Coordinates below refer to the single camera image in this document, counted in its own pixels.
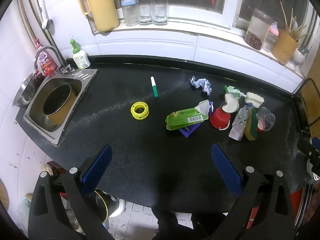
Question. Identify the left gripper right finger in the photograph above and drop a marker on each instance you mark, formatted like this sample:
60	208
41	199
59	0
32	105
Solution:
263	207

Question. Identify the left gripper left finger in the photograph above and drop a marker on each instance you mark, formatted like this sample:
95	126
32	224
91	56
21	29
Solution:
47	216

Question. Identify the yellow green sponge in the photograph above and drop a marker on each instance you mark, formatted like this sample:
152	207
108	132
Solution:
251	129

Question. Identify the clear plastic cup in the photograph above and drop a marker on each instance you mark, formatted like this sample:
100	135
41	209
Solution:
266	119

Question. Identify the red plastic cup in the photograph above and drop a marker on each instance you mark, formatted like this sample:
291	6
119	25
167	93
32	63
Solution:
220	119

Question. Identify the purple foil wrapper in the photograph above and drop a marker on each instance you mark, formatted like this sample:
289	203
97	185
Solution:
188	130

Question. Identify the green snack wrapper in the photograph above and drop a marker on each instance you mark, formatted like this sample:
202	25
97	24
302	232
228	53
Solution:
187	117

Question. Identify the blue white paper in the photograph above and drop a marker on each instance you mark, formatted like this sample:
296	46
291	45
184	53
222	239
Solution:
201	83

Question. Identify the green white marker pen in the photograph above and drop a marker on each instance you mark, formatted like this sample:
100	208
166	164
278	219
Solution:
154	87

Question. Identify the green carton box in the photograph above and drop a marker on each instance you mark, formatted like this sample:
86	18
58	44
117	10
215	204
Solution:
234	91

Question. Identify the steel sink basin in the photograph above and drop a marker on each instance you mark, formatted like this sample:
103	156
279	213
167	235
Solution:
34	116

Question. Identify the gold pot in sink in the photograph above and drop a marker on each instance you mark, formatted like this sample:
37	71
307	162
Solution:
59	103

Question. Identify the white foam chunk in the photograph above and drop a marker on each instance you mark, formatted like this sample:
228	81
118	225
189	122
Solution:
254	99

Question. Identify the steel bowl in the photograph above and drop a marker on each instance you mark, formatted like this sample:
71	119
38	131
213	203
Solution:
27	90

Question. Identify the chrome faucet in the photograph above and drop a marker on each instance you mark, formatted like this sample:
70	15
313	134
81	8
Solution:
64	67

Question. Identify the red detergent pouch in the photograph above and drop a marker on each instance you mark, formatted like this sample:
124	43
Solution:
45	64

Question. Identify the green cap soap bottle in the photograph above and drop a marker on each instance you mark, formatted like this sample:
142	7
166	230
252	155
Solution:
79	56

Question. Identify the bamboo utensil holder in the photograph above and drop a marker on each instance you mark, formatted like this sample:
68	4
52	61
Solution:
284	47

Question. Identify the pink cap baby bottle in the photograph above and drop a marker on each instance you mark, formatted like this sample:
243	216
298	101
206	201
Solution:
271	37

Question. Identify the glass jar with beans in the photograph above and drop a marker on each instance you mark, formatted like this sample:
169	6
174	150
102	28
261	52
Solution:
257	30

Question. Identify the tan thermos jug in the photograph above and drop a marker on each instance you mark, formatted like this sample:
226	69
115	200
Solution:
104	13

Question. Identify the blue cap baby bottle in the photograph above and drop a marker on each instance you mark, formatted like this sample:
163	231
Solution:
130	13

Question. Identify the clear glass tumbler left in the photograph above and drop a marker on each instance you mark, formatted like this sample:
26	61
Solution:
145	11

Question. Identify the clear glass tumbler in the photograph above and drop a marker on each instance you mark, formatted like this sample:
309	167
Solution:
145	11
160	14

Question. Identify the clear glass tumbler right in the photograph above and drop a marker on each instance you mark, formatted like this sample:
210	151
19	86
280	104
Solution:
160	14

